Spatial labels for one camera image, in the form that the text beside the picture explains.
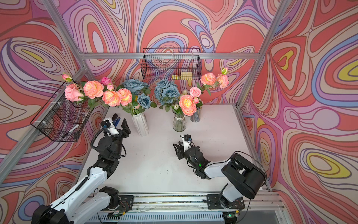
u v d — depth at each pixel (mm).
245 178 448
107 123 606
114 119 1072
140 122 882
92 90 539
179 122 988
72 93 508
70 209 423
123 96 614
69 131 730
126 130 690
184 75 822
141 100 721
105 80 595
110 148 563
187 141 731
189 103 649
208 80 652
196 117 1046
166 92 751
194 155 630
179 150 751
